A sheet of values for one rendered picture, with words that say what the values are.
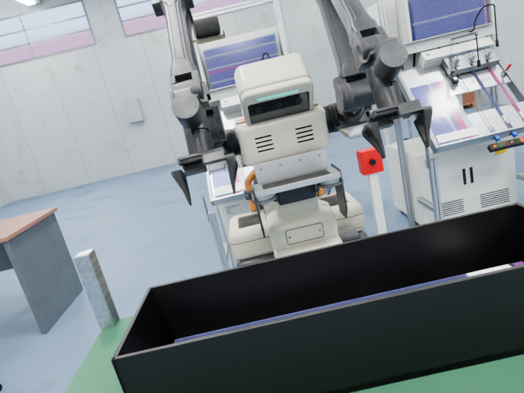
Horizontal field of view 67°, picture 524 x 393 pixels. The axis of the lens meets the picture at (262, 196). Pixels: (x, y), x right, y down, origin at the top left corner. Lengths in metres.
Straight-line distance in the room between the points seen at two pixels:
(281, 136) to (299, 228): 0.30
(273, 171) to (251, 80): 0.27
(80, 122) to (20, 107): 1.50
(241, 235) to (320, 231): 0.38
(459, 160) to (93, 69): 9.60
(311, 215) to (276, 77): 0.44
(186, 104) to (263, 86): 0.35
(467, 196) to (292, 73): 2.31
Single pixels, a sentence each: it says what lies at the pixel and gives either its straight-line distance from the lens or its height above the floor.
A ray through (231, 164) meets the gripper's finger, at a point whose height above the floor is 1.17.
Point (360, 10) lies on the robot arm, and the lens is 1.05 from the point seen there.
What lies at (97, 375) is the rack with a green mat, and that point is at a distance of 0.71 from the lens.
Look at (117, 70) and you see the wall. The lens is 11.14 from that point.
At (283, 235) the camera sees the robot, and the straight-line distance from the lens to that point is 1.27.
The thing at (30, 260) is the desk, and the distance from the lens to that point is 3.36.
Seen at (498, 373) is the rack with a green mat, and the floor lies 0.95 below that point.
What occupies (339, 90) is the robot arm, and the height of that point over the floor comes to 1.26.
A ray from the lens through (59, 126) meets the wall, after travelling 11.68.
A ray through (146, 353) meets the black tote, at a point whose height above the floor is 1.06.
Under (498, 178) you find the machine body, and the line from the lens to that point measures 3.34.
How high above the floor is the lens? 1.31
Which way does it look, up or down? 15 degrees down
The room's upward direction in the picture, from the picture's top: 13 degrees counter-clockwise
